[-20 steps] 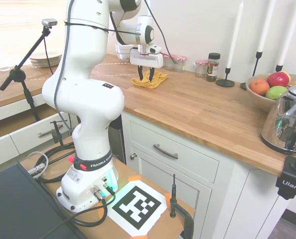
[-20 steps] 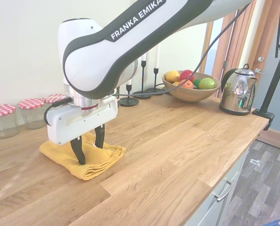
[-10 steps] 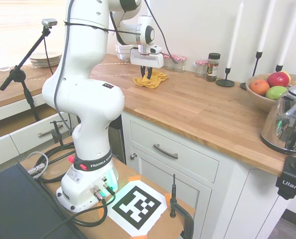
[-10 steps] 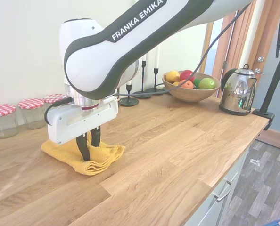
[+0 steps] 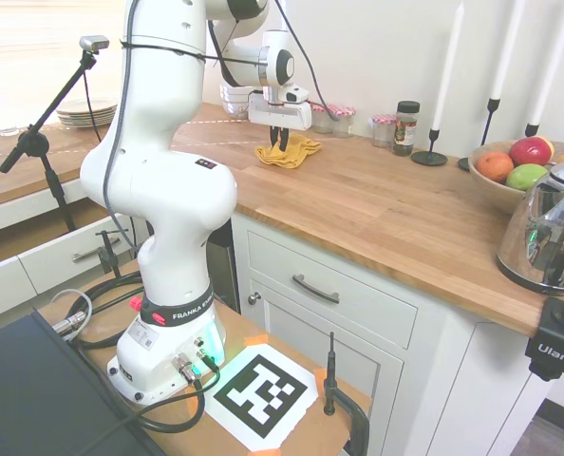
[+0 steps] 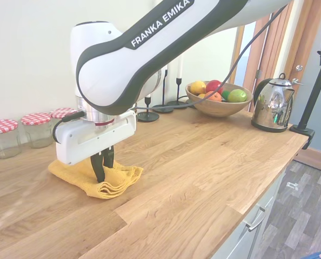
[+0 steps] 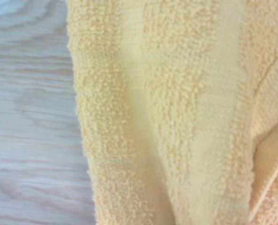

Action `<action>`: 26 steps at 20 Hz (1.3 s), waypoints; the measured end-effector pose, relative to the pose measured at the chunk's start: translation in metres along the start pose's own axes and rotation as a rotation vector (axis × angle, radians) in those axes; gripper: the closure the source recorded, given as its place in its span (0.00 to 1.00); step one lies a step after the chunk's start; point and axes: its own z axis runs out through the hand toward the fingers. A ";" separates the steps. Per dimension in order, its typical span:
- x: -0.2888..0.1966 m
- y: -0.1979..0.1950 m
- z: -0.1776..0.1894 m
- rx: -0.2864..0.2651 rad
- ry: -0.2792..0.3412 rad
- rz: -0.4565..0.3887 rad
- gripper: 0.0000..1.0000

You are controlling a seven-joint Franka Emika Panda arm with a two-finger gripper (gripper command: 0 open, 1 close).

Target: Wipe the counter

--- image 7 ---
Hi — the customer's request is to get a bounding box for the yellow terry towel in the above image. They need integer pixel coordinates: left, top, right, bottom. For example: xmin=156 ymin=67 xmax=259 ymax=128
xmin=65 ymin=0 xmax=278 ymax=225

